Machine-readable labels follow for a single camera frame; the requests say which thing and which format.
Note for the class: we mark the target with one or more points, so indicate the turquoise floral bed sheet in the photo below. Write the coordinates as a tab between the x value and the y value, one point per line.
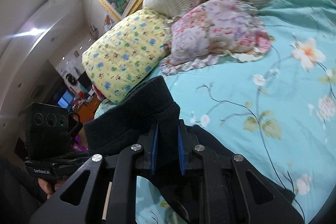
236	82

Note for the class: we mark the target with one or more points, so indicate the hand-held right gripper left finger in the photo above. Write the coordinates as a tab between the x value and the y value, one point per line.
154	150

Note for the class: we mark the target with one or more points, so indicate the pink floral ruffled pillow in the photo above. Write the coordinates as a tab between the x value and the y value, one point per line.
210	29

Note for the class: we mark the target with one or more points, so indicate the blue screen monitor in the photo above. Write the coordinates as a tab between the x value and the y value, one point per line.
65	99

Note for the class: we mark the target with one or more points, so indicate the person's left hand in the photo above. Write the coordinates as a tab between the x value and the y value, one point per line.
48	187

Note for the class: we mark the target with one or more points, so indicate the black pants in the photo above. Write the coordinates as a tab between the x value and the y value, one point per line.
147	103

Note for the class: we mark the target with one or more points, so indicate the person's left forearm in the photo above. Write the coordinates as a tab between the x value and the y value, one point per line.
15	192

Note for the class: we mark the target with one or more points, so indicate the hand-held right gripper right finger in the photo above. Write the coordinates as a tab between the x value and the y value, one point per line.
181	153

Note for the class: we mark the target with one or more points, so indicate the orange cabinet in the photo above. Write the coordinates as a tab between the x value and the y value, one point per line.
88	111

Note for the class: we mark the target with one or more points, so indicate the yellow printed pillow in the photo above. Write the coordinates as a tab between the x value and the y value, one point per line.
126	56

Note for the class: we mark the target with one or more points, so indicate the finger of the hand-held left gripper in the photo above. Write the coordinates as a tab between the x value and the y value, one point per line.
79	121

